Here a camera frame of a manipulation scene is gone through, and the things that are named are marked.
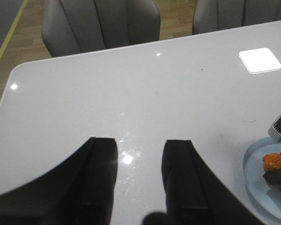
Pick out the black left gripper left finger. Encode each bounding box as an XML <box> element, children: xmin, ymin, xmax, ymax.
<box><xmin>0</xmin><ymin>137</ymin><xmax>118</xmax><ymax>225</ymax></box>

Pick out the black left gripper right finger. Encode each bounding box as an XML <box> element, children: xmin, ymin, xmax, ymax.
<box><xmin>161</xmin><ymin>140</ymin><xmax>262</xmax><ymax>225</ymax></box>

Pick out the light blue round plate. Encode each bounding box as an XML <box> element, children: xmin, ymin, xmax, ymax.
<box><xmin>243</xmin><ymin>137</ymin><xmax>281</xmax><ymax>221</ymax></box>

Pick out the left beige upholstered chair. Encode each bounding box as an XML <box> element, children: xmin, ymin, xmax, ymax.
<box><xmin>42</xmin><ymin>0</ymin><xmax>161</xmax><ymax>57</ymax></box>

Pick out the beige upholstered chair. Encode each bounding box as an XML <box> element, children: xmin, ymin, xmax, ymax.
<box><xmin>192</xmin><ymin>0</ymin><xmax>281</xmax><ymax>35</ymax></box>
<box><xmin>42</xmin><ymin>0</ymin><xmax>161</xmax><ymax>57</ymax></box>

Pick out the right beige upholstered chair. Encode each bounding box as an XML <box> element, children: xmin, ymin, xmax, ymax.
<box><xmin>192</xmin><ymin>0</ymin><xmax>281</xmax><ymax>35</ymax></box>

